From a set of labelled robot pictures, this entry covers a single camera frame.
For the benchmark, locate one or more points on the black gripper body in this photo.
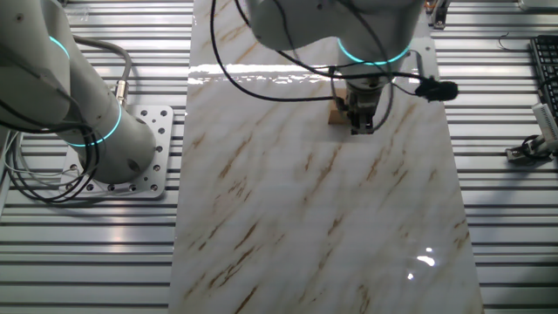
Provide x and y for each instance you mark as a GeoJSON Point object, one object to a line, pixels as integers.
{"type": "Point", "coordinates": [366, 100]}

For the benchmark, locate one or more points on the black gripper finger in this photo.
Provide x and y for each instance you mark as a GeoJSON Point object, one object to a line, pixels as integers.
{"type": "Point", "coordinates": [368, 124]}
{"type": "Point", "coordinates": [356, 124]}

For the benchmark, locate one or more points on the small wooden block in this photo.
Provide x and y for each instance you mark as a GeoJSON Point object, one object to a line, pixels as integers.
{"type": "Point", "coordinates": [336, 117]}

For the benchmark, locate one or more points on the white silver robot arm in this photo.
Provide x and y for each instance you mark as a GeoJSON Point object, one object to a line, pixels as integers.
{"type": "Point", "coordinates": [109, 131]}

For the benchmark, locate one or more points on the marble pattern mat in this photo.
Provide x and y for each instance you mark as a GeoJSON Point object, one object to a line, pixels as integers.
{"type": "Point", "coordinates": [305, 209]}

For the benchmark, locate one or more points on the black keyboard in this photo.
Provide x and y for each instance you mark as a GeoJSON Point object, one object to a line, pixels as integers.
{"type": "Point", "coordinates": [547, 65]}

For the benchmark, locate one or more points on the grey flat device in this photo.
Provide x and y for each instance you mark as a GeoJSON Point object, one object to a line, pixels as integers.
{"type": "Point", "coordinates": [538, 4]}

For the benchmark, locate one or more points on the clear plastic bag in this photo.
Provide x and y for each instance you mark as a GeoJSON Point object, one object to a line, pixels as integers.
{"type": "Point", "coordinates": [76, 14]}

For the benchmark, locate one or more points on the metal camera mount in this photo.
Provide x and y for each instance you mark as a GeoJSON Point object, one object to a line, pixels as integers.
{"type": "Point", "coordinates": [516, 153]}

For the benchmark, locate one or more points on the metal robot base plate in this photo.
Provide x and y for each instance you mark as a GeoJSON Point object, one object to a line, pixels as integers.
{"type": "Point", "coordinates": [162, 126]}

